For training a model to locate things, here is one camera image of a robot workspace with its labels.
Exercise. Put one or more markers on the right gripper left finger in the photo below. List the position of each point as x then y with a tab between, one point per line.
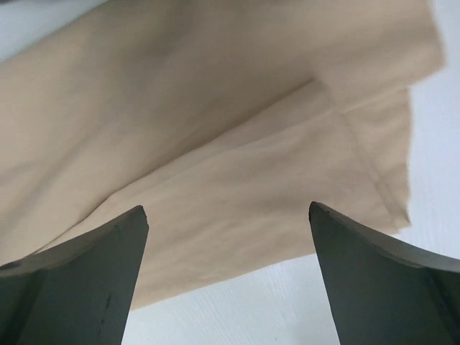
78	292

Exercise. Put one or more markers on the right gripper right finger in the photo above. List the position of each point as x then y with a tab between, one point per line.
382	290

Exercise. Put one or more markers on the beige t shirt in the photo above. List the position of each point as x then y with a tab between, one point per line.
224	120

